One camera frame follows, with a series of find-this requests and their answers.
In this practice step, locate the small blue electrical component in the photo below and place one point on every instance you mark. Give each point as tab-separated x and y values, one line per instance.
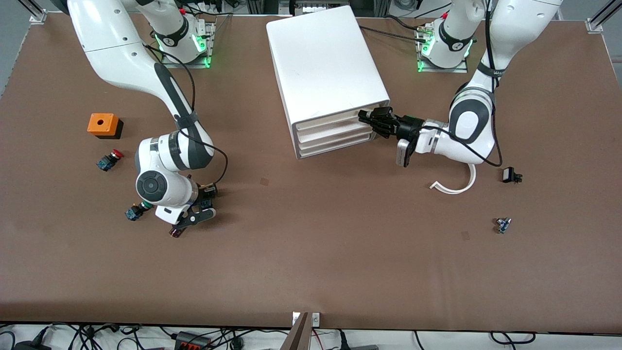
503	225

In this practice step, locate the small black electrical component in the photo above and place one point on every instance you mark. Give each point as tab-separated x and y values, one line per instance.
509	175

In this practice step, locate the red push button switch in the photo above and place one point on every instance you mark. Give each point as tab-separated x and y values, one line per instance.
104	163

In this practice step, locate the white drawer cabinet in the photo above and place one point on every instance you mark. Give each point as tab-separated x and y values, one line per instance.
320	63

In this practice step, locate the black power strip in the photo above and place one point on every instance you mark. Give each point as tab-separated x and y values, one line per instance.
192	341

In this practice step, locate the white curved plastic strip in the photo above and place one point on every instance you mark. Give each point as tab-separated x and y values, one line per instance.
470	182

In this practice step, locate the green push button switch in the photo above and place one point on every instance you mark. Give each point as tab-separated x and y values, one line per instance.
132	213

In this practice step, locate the plain white drawer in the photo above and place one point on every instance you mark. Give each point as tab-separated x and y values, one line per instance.
330	130
330	146
330	138

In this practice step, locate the aluminium frame profile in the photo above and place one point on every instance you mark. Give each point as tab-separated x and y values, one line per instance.
38	15
595	24

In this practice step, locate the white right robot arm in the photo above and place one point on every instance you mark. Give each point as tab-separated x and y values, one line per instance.
116	48

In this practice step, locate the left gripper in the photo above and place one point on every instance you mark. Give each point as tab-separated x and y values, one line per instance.
406	127

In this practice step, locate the dark maroon cylindrical capacitor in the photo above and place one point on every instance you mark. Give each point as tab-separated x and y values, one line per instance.
176	233

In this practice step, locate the wooden post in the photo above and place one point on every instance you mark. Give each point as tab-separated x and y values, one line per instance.
297	335

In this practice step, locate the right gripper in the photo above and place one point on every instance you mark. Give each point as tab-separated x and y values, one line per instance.
206	194

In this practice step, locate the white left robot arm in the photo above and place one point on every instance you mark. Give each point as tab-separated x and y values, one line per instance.
471	121

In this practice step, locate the orange button enclosure box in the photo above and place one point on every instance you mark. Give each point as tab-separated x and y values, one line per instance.
111	124

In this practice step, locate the black power adapter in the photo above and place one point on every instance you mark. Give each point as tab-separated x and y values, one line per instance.
31	346

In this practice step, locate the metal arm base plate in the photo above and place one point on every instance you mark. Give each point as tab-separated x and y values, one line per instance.
423	65
206	48

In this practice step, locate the brown square tape patch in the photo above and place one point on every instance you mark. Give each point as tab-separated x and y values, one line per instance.
264	181

